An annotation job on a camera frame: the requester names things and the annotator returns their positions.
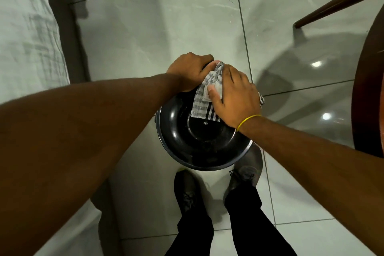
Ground person's left hand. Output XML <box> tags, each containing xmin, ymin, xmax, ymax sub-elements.
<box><xmin>166</xmin><ymin>52</ymin><xmax>215</xmax><ymax>93</ymax></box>

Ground black round bowl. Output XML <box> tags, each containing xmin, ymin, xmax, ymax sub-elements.
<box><xmin>155</xmin><ymin>86</ymin><xmax>254</xmax><ymax>172</ymax></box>

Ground person's black right shoe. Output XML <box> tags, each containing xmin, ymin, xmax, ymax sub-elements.
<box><xmin>223</xmin><ymin>144</ymin><xmax>264</xmax><ymax>202</ymax></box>

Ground yellow wrist band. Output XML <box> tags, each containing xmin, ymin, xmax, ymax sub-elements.
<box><xmin>236</xmin><ymin>114</ymin><xmax>262</xmax><ymax>132</ymax></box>

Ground person's left forearm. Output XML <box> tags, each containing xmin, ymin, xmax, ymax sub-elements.
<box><xmin>0</xmin><ymin>73</ymin><xmax>182</xmax><ymax>256</ymax></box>

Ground grey checked cloth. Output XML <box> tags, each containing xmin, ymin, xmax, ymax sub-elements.
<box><xmin>190</xmin><ymin>61</ymin><xmax>225</xmax><ymax>122</ymax></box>

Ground person's black left shoe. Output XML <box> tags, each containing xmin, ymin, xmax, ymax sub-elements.
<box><xmin>174</xmin><ymin>169</ymin><xmax>205</xmax><ymax>216</ymax></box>

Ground person's right hand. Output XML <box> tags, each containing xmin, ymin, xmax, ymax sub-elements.
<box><xmin>207</xmin><ymin>64</ymin><xmax>262</xmax><ymax>130</ymax></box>

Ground person's black shoe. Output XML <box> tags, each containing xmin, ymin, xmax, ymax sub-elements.
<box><xmin>174</xmin><ymin>169</ymin><xmax>205</xmax><ymax>216</ymax></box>
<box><xmin>223</xmin><ymin>144</ymin><xmax>264</xmax><ymax>202</ymax></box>

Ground person's right forearm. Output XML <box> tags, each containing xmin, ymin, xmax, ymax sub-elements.
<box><xmin>239</xmin><ymin>116</ymin><xmax>384</xmax><ymax>256</ymax></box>

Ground white bed sheet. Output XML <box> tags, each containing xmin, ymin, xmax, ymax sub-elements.
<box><xmin>0</xmin><ymin>0</ymin><xmax>102</xmax><ymax>256</ymax></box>

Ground person's black trousers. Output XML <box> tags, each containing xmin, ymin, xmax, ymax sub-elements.
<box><xmin>165</xmin><ymin>182</ymin><xmax>298</xmax><ymax>256</ymax></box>

